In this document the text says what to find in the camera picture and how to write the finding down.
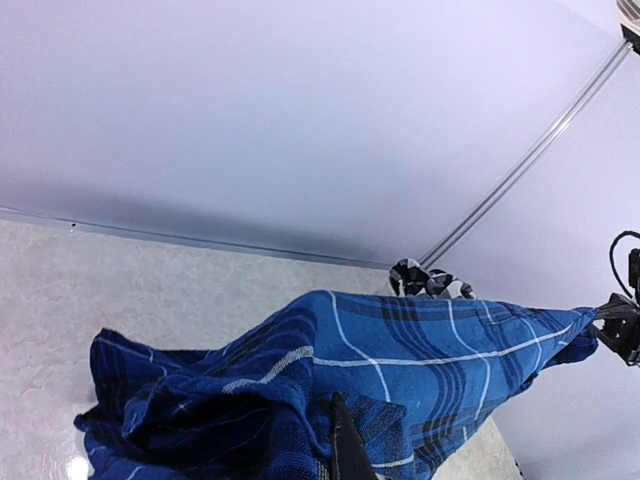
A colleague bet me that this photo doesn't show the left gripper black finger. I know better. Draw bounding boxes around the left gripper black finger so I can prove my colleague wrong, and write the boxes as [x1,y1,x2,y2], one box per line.
[330,393,374,480]

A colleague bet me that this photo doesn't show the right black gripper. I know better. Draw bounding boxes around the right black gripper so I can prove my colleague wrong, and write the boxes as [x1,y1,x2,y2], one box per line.
[591,293,639,367]

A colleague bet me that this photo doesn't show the blue plaid long sleeve shirt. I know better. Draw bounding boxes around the blue plaid long sleeve shirt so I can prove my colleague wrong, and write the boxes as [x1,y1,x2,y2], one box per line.
[74,290,598,479]

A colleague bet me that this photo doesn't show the grey black patterned shirt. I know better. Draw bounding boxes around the grey black patterned shirt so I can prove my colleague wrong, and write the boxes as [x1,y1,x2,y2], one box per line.
[388,258,476,300]

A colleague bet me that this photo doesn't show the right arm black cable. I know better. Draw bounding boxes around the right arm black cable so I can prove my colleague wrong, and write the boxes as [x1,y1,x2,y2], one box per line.
[608,230,640,296]

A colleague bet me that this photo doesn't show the right aluminium frame post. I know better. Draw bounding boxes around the right aluminium frame post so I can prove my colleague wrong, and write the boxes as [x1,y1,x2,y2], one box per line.
[419,40,634,267]

